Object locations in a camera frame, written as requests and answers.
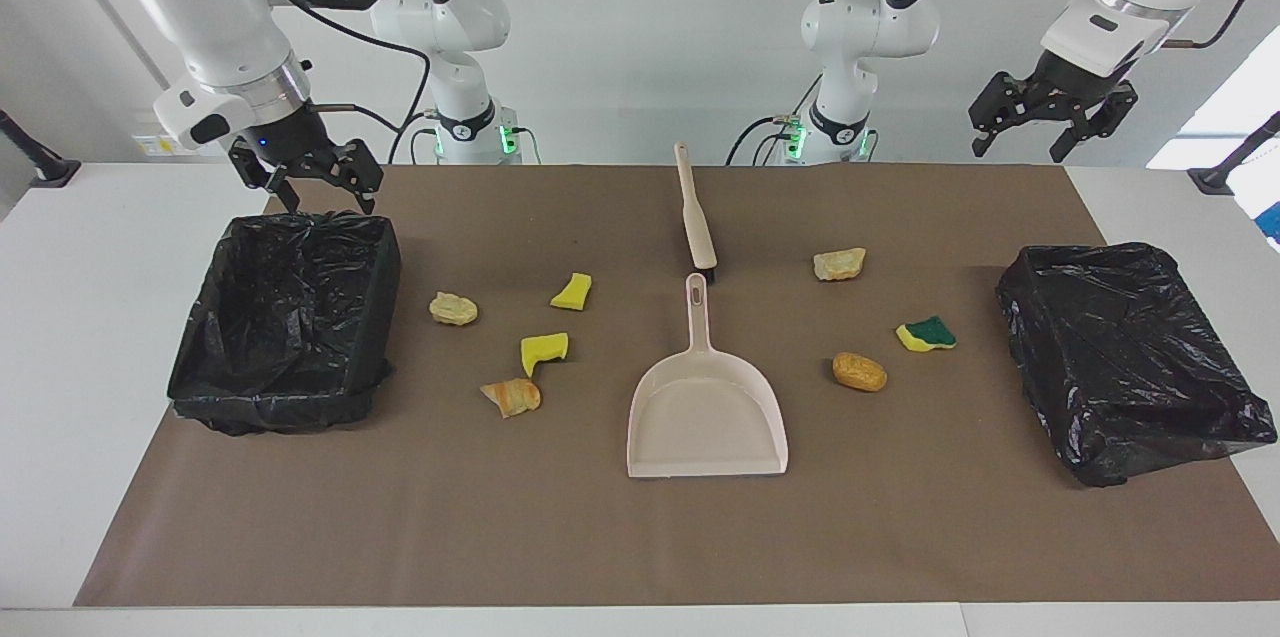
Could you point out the brown oval bread roll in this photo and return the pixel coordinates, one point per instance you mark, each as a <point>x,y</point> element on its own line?
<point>860,372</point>

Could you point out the black camera stand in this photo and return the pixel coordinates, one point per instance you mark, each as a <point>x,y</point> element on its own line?
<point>50,169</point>
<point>1215,179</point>

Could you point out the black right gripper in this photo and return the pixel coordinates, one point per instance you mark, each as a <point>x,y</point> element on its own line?
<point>290,142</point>

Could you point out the beige striped bread chunk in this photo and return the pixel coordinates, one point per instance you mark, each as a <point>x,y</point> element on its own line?
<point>840,264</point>

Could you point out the black bag-lined bin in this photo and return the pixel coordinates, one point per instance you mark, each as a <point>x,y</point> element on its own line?
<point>1130,357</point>
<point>280,317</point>

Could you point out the beige hand brush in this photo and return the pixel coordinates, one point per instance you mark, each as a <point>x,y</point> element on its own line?
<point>695,222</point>

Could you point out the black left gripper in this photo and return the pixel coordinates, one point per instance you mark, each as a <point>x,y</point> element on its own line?
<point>1078,82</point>

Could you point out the pink plastic dustpan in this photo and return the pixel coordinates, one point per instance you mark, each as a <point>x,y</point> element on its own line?
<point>705,427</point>

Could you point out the small yellow sponge piece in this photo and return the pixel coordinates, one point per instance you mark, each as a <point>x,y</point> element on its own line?
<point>571,292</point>

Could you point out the pale pastry piece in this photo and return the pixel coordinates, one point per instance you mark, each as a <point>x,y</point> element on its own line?
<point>453,308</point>

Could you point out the brown table mat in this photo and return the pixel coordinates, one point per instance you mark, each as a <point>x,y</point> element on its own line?
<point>900,537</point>

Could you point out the white wall power outlet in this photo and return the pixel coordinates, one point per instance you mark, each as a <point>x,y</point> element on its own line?
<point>150,145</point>

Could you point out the orange glazed croissant piece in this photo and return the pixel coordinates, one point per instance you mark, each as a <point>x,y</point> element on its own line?
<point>515,398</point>

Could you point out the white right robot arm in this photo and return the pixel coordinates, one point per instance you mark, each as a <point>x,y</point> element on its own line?
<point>200,7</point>

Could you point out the yellow and green sponge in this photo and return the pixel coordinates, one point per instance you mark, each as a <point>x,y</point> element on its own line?
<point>925,335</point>

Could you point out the notched yellow sponge piece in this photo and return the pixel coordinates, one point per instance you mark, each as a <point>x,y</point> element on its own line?
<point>542,349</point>

